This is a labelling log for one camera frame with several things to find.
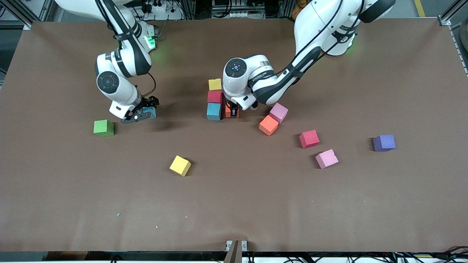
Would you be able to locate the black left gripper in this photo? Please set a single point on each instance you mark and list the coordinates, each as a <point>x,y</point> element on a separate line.
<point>233,107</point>

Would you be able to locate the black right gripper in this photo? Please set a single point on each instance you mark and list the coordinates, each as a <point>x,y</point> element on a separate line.
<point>149,101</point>

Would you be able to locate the cyan foam cube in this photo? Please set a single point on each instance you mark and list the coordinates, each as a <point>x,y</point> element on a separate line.
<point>150,112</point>
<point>214,112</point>

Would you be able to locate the orange foam cube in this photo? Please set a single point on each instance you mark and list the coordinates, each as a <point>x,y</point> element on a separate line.
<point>268,125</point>
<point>227,112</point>

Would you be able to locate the red foam cube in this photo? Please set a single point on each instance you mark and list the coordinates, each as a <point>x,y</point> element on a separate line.
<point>214,96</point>
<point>309,138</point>

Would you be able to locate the yellow foam cube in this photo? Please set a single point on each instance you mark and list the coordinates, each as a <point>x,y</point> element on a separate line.
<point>180,165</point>
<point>215,84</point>

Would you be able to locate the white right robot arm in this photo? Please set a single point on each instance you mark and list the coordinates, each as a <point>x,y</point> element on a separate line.
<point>124,91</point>

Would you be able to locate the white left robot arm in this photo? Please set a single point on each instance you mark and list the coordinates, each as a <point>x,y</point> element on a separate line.
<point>318,22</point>

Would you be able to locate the green foam cube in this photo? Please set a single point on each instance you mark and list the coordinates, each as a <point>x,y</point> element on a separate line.
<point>104,128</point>

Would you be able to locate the paper table cover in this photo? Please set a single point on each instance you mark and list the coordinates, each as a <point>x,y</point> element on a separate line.
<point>234,201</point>

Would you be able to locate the white power strip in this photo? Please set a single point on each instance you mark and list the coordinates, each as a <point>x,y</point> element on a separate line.
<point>158,6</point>
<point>239,14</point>

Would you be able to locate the pink foam cube with notch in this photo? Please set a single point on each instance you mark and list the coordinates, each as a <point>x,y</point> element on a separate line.
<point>326,159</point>

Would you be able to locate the net bag of oranges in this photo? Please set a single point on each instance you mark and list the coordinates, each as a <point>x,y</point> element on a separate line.
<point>297,11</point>

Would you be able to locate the purple foam cube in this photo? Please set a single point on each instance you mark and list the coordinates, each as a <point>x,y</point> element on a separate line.
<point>384,142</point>

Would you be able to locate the grey metal clamp bracket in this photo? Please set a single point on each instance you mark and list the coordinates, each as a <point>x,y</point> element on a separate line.
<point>236,250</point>

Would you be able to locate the aluminium frame post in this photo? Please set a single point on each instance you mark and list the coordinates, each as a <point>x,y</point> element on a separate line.
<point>448,16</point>
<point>45,9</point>

